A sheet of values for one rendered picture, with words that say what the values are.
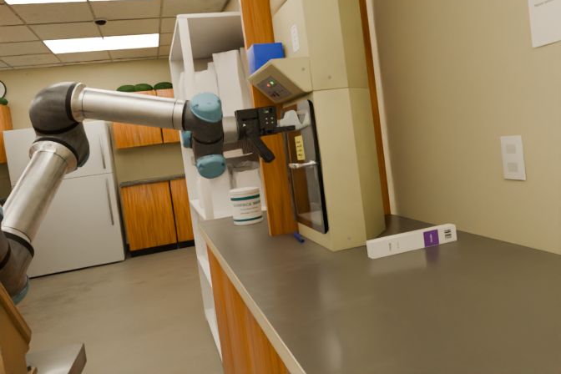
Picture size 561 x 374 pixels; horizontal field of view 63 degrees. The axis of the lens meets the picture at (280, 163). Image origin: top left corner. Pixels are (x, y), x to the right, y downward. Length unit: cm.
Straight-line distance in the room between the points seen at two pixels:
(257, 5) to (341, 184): 74
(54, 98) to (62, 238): 513
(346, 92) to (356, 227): 40
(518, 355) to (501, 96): 76
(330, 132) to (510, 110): 48
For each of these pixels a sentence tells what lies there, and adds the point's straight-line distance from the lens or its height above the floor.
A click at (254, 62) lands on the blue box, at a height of 154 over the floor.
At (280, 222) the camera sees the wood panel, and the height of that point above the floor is 98.
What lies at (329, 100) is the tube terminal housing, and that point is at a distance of 135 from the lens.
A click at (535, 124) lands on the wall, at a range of 128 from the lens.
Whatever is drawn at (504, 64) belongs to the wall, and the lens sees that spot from 134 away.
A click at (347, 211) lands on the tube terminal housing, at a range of 138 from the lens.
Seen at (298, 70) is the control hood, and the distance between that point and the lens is 133.
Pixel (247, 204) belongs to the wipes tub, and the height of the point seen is 103.
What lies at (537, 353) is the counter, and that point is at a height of 94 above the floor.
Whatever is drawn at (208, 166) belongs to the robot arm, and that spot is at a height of 124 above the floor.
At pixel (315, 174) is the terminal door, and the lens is 135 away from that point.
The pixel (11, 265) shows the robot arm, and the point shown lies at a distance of 104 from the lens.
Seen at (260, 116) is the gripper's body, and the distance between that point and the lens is 130.
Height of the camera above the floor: 128
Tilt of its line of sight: 3 degrees down
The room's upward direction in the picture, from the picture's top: 7 degrees counter-clockwise
